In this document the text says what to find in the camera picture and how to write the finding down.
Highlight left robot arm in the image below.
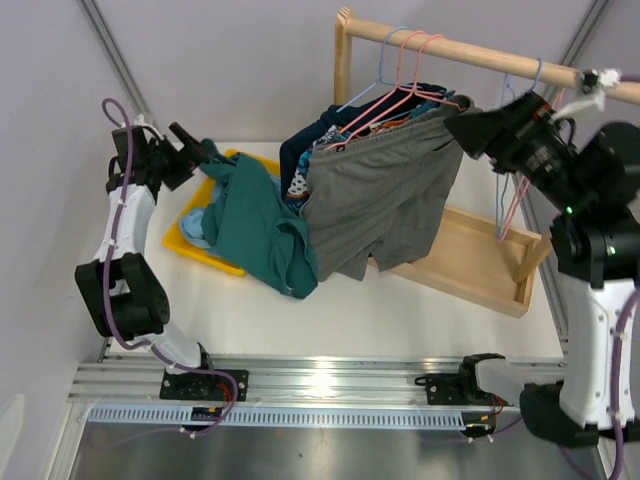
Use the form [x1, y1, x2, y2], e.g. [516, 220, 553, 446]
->
[74, 119, 217, 400]

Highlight grey shorts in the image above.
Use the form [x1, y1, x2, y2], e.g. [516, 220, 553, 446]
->
[300, 95, 479, 281]

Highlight light blue cloth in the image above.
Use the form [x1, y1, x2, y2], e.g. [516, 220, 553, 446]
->
[179, 204, 219, 255]

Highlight yellow plastic tray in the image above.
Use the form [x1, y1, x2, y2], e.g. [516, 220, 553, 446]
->
[191, 153, 291, 290]

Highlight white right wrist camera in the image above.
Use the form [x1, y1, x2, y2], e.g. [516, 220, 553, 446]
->
[552, 67, 624, 121]

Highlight perforated cable duct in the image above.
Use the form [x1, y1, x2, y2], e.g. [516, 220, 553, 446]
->
[85, 404, 466, 431]

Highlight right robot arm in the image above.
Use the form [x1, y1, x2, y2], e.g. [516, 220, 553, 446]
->
[445, 92, 639, 448]

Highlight patterned orange blue shorts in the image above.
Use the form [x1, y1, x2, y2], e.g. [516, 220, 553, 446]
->
[279, 97, 436, 213]

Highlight navy blue shorts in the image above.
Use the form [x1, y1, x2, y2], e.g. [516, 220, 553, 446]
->
[279, 90, 438, 212]

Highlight pink wire hanger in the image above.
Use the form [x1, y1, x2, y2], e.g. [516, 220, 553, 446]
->
[322, 33, 464, 151]
[494, 77, 565, 243]
[341, 80, 402, 134]

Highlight green shorts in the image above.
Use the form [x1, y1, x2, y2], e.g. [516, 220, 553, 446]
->
[200, 153, 318, 299]

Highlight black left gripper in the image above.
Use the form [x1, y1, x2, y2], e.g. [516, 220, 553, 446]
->
[147, 124, 215, 192]

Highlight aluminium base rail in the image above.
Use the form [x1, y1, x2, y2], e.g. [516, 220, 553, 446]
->
[67, 353, 571, 409]

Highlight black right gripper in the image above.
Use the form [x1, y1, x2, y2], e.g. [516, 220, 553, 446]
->
[441, 89, 591, 212]

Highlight wooden clothes rack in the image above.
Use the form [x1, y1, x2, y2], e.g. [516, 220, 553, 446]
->
[333, 1, 639, 323]

